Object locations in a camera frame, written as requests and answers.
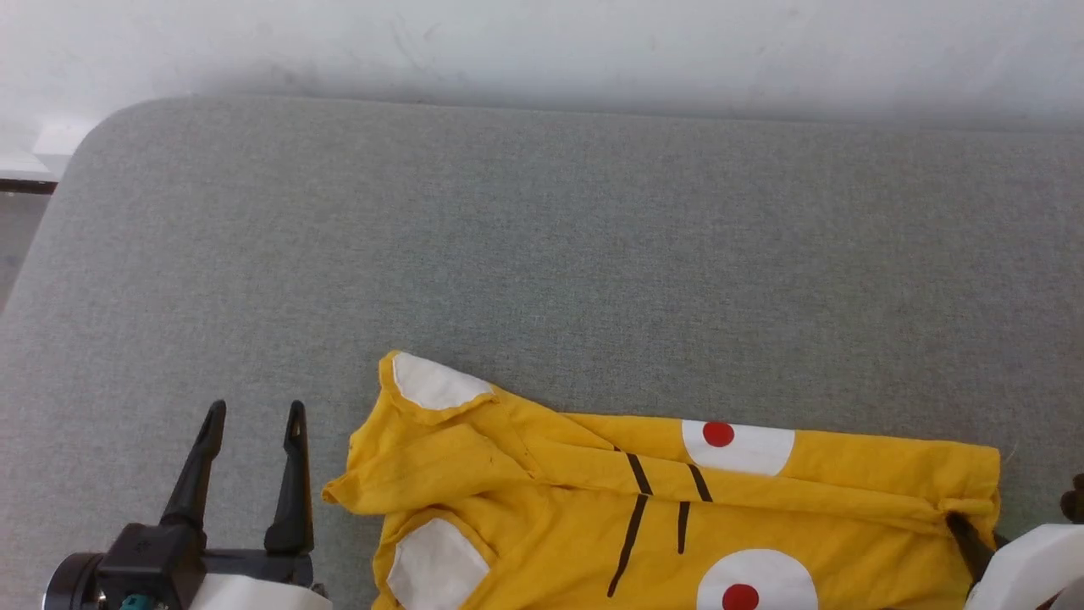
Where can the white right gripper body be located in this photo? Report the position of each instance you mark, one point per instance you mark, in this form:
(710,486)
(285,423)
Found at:
(1029,568)

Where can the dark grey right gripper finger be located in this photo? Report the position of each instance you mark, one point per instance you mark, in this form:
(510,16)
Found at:
(970,542)

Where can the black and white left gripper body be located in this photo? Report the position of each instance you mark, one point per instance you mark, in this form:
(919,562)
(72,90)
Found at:
(161,563)

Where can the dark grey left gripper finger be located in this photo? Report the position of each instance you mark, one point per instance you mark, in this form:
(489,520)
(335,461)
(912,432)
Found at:
(193,474)
(292,491)

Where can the yellow garment with white patches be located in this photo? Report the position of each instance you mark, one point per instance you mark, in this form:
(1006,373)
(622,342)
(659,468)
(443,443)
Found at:
(550,525)

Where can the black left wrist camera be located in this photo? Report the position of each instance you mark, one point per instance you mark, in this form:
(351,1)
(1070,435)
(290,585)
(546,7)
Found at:
(72,585)

